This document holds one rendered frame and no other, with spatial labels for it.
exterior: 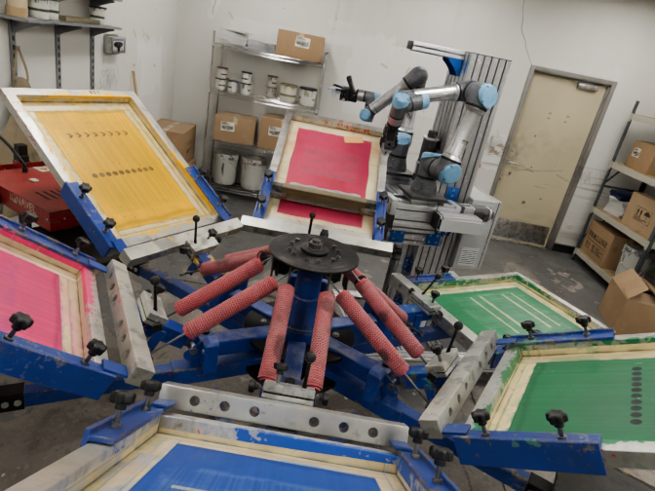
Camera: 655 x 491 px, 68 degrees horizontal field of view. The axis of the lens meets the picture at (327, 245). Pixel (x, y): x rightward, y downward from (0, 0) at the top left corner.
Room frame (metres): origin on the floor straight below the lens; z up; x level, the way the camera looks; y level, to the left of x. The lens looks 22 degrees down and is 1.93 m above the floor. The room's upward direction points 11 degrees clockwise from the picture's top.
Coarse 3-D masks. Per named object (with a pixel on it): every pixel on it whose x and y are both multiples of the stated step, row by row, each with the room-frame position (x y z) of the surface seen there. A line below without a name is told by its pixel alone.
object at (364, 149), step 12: (336, 144) 2.62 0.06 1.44; (348, 144) 2.64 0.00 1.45; (360, 144) 2.65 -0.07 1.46; (360, 168) 2.50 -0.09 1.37; (336, 180) 2.40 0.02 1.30; (360, 180) 2.43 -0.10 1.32; (348, 192) 2.35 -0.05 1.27; (360, 192) 2.36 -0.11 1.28; (324, 216) 2.19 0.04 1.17; (336, 216) 2.20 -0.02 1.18; (348, 216) 2.22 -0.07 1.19; (360, 216) 2.23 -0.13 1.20
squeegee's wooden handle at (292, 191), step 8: (288, 184) 2.18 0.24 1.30; (288, 192) 2.18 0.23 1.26; (296, 192) 2.18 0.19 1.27; (304, 192) 2.17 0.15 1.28; (312, 192) 2.17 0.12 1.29; (320, 192) 2.18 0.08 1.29; (328, 192) 2.19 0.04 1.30; (312, 200) 2.20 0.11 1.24; (320, 200) 2.19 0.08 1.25; (328, 200) 2.19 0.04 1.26; (336, 200) 2.18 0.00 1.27; (344, 200) 2.18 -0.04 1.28; (352, 200) 2.18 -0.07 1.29; (360, 200) 2.18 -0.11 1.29; (352, 208) 2.21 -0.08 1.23; (360, 208) 2.20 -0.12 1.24
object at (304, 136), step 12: (300, 132) 2.64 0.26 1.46; (312, 132) 2.66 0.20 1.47; (324, 132) 2.68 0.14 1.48; (300, 144) 2.57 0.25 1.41; (312, 144) 2.59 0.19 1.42; (324, 144) 2.60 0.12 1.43; (300, 156) 2.50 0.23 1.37; (288, 180) 2.34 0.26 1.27; (300, 180) 2.35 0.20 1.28; (312, 180) 2.37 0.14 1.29; (324, 180) 2.38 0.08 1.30; (288, 204) 2.21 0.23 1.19; (300, 204) 2.23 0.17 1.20; (300, 216) 2.16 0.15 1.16
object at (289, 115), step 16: (288, 112) 2.71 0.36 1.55; (288, 128) 2.61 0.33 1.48; (336, 128) 2.72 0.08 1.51; (352, 128) 2.71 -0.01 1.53; (368, 128) 2.73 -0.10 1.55; (272, 160) 2.39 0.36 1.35; (384, 160) 2.54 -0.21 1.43; (384, 176) 2.44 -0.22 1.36; (304, 224) 2.09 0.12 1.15; (320, 224) 2.10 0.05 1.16
